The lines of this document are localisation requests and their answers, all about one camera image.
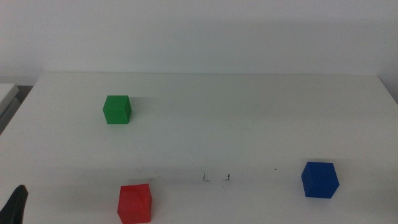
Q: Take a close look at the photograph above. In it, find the red cube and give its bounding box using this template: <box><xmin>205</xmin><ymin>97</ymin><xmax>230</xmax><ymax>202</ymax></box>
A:
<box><xmin>117</xmin><ymin>183</ymin><xmax>152</xmax><ymax>224</ymax></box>

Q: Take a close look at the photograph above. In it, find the green cube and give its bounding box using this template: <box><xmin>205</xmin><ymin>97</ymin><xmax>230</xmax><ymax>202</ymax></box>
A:
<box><xmin>103</xmin><ymin>95</ymin><xmax>132</xmax><ymax>124</ymax></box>

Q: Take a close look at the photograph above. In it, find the blue cube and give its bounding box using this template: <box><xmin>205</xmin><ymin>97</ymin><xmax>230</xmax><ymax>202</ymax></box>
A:
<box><xmin>300</xmin><ymin>161</ymin><xmax>340</xmax><ymax>199</ymax></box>

